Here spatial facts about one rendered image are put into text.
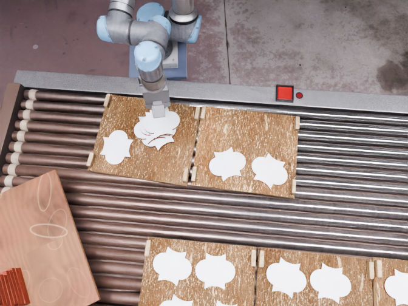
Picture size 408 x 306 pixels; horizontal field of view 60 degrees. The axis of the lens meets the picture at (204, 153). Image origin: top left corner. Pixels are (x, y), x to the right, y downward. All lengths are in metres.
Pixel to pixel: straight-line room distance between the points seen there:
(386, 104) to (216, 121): 0.73
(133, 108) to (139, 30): 0.50
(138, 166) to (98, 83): 0.45
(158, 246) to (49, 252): 0.38
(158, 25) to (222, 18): 1.87
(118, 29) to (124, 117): 0.50
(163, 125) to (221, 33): 1.58
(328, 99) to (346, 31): 1.49
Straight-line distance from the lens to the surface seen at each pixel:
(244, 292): 1.37
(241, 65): 2.74
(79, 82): 1.71
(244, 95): 1.57
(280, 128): 1.51
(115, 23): 1.16
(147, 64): 1.05
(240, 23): 2.96
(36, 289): 1.40
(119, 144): 1.49
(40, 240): 1.41
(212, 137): 1.47
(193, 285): 1.37
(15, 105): 1.74
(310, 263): 1.41
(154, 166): 1.44
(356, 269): 1.46
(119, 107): 1.57
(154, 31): 1.12
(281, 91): 1.59
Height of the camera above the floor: 2.30
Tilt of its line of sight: 71 degrees down
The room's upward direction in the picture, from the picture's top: 5 degrees counter-clockwise
